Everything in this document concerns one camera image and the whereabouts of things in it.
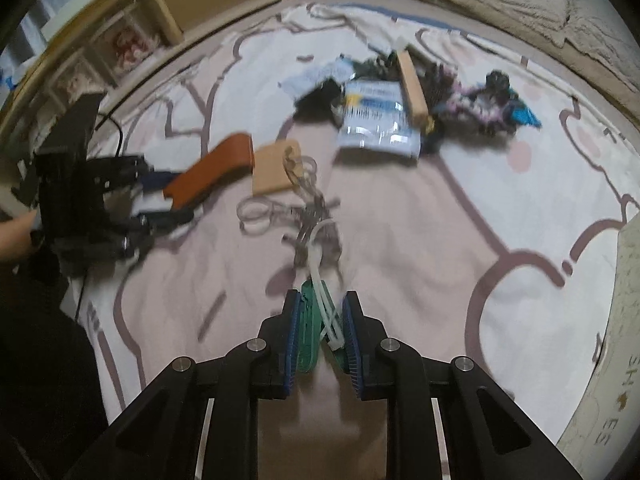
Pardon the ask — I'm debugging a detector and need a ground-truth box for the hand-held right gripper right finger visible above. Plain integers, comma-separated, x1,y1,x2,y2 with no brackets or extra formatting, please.
341,290,583,480

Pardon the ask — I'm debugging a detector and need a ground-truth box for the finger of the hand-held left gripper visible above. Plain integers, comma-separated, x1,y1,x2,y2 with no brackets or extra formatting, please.
107,207,196,263
87,154,183,196

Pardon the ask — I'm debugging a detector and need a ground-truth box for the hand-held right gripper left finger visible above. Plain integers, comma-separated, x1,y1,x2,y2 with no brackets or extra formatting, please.
62,289,303,480

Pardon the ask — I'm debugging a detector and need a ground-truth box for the clear plastic ring hanger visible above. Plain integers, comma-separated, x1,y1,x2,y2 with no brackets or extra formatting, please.
235,147,346,351

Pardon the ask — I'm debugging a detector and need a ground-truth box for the light wooden block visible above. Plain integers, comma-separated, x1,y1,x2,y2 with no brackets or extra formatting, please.
395,50,431,123

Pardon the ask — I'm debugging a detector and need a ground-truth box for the person's left hand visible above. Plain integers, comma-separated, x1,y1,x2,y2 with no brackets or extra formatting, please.
0,211,46,263

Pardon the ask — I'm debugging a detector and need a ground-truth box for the clear storage bin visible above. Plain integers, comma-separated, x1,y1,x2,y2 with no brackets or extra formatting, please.
92,7,166,81
47,55,108,106

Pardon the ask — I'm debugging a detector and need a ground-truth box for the printed blanket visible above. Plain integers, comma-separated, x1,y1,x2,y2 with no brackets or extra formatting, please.
80,2,640,480

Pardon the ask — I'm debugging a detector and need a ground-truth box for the wooden shelf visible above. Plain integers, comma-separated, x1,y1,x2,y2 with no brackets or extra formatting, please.
0,0,341,126

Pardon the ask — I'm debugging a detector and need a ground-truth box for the black blurred item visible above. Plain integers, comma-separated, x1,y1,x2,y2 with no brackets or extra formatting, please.
292,77,351,121

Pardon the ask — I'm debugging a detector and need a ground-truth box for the pale blue packet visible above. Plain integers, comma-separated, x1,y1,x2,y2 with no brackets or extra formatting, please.
280,57,356,98

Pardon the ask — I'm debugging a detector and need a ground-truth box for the white blue plastic packet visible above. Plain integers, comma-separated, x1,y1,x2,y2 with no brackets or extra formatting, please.
335,79,422,161

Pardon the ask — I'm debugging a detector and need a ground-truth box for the purple black fabric bundle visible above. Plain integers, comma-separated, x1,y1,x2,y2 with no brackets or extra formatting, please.
430,62,521,136

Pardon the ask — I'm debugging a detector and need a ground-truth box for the blue sachet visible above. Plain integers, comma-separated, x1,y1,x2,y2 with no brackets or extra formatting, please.
510,102,543,128

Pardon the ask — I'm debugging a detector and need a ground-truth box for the tan folded duvet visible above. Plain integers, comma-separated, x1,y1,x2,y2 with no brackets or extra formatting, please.
332,0,640,126

